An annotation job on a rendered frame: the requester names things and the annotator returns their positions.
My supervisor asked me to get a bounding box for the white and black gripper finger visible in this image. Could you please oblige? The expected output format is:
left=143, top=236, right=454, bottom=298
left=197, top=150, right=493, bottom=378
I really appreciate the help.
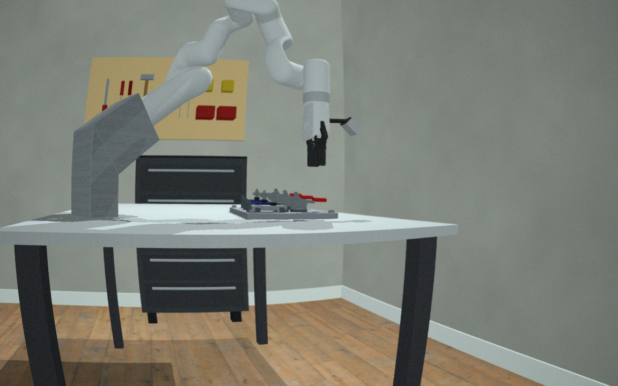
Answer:
left=313, top=121, right=328, bottom=166
left=306, top=139, right=318, bottom=167

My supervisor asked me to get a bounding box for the toggle clamp with red handle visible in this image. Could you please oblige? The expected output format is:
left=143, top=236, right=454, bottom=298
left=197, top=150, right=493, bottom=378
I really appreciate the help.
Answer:
left=253, top=188, right=281, bottom=205

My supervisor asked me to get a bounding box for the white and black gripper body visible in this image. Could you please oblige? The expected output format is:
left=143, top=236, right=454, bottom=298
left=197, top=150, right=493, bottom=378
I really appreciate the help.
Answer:
left=302, top=101, right=330, bottom=141

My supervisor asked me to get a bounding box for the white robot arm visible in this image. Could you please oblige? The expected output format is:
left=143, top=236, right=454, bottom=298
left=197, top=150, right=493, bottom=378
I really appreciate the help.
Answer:
left=141, top=0, right=330, bottom=126

